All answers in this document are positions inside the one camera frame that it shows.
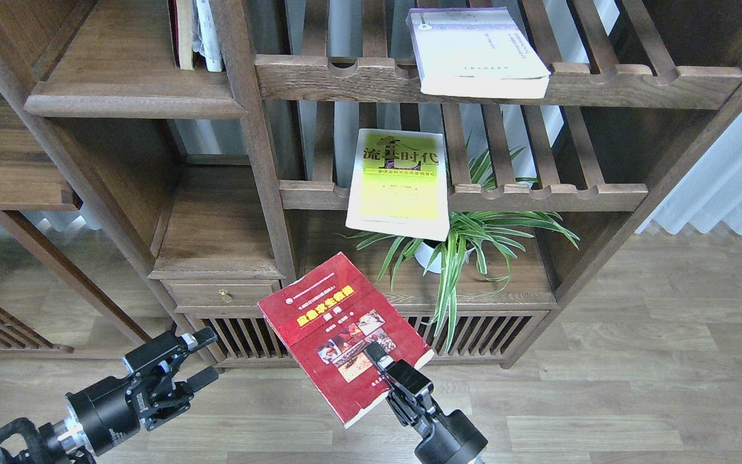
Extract white curtain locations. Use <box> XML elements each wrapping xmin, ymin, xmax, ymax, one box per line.
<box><xmin>636</xmin><ymin>112</ymin><xmax>742</xmax><ymax>235</ymax></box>

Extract white plant pot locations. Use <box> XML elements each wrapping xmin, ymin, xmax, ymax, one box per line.
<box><xmin>414</xmin><ymin>240</ymin><xmax>475</xmax><ymax>275</ymax></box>

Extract spider plant leaves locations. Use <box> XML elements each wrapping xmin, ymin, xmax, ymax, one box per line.
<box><xmin>339</xmin><ymin>149</ymin><xmax>580</xmax><ymax>353</ymax></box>

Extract upright tan book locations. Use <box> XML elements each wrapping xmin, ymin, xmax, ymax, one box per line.
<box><xmin>168</xmin><ymin>1</ymin><xmax>195</xmax><ymax>70</ymax></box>

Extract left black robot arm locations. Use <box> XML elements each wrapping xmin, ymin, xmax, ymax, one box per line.
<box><xmin>0</xmin><ymin>328</ymin><xmax>218</xmax><ymax>463</ymax></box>

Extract dark wooden bookshelf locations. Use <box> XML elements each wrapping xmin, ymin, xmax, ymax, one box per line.
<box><xmin>0</xmin><ymin>1</ymin><xmax>742</xmax><ymax>367</ymax></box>

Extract yellow green book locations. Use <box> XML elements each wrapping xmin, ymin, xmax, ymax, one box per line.
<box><xmin>345</xmin><ymin>128</ymin><xmax>450</xmax><ymax>242</ymax></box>

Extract white purple book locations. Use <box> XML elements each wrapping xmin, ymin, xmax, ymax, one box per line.
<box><xmin>406</xmin><ymin>8</ymin><xmax>550</xmax><ymax>99</ymax></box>

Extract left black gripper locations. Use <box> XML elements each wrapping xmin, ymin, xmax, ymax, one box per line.
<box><xmin>66</xmin><ymin>328</ymin><xmax>219</xmax><ymax>456</ymax></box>

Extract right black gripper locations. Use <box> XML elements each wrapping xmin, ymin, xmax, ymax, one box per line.
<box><xmin>363</xmin><ymin>342</ymin><xmax>487</xmax><ymax>463</ymax></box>

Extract brass drawer knob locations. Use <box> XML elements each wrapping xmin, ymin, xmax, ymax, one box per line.
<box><xmin>218</xmin><ymin>289</ymin><xmax>233</xmax><ymax>305</ymax></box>

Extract red paperback book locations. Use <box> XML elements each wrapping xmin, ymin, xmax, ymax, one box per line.
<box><xmin>257</xmin><ymin>253</ymin><xmax>435</xmax><ymax>428</ymax></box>

